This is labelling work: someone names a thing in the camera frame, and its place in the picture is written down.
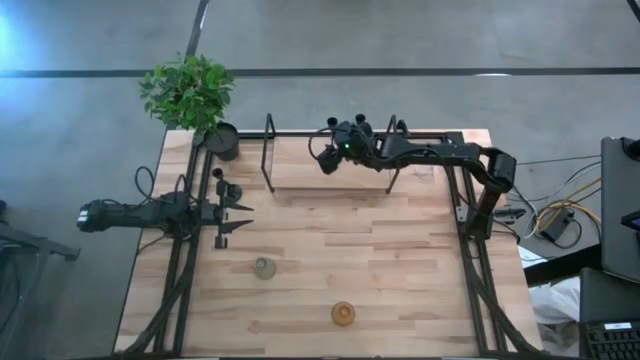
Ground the yellow cable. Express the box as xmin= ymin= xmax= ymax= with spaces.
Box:
xmin=535 ymin=176 xmax=602 ymax=237

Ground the amber ribbed glass candle holder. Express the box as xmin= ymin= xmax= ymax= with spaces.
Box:
xmin=330 ymin=300 xmax=357 ymax=329

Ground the wooden shelf with black frame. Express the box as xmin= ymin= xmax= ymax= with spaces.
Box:
xmin=260 ymin=112 xmax=402 ymax=196

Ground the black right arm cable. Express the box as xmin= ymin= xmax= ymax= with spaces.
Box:
xmin=306 ymin=126 xmax=334 ymax=162

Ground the black floor stand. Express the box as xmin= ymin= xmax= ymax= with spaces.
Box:
xmin=0 ymin=199 xmax=82 ymax=360

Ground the black keyboard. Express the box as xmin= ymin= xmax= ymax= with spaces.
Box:
xmin=579 ymin=319 xmax=640 ymax=360

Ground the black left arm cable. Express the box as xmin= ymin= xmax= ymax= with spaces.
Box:
xmin=133 ymin=165 xmax=158 ymax=202

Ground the green plant in black pot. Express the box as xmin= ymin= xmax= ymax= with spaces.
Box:
xmin=138 ymin=52 xmax=242 ymax=163

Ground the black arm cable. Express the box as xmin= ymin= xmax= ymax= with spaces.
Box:
xmin=306 ymin=126 xmax=334 ymax=162
xmin=133 ymin=165 xmax=158 ymax=202

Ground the white paper sheet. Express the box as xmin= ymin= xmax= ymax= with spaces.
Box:
xmin=517 ymin=244 xmax=549 ymax=270

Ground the greenish ribbed glass candle holder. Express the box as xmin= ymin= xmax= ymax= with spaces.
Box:
xmin=252 ymin=256 xmax=278 ymax=281

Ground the black power adapter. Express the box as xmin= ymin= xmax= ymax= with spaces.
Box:
xmin=541 ymin=208 xmax=577 ymax=243

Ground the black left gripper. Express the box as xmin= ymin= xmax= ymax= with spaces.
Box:
xmin=199 ymin=178 xmax=255 ymax=251

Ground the white plastic bag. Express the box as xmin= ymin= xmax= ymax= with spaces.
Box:
xmin=528 ymin=276 xmax=582 ymax=327

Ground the black aluminium table frame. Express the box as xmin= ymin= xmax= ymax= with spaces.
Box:
xmin=119 ymin=129 xmax=544 ymax=359

